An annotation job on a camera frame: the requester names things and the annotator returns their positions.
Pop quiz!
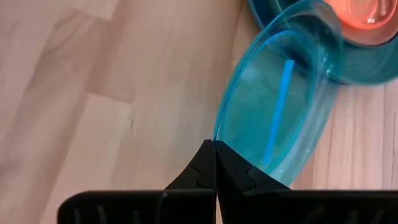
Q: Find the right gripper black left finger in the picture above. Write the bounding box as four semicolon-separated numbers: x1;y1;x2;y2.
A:
57;139;218;224

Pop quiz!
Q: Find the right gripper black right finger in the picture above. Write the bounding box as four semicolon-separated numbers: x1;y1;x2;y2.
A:
214;139;398;224

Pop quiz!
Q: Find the small clear cyan plastic plate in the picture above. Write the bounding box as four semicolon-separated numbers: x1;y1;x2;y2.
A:
213;0;345;187

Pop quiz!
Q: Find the large light teal plastic plate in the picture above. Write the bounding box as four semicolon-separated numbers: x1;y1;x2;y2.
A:
267;0;398;86

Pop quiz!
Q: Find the dark teal plastic plate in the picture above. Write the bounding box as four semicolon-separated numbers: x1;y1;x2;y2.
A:
337;37;398;75

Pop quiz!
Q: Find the brown plastic plate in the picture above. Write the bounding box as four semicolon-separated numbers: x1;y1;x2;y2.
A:
323;0;398;47

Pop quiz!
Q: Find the small clear orange plastic plate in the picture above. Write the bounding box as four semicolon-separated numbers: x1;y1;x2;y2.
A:
323;0;390;31

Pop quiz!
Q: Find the large blue plastic plate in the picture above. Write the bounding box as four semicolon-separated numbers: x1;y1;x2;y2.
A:
247;0;282;31

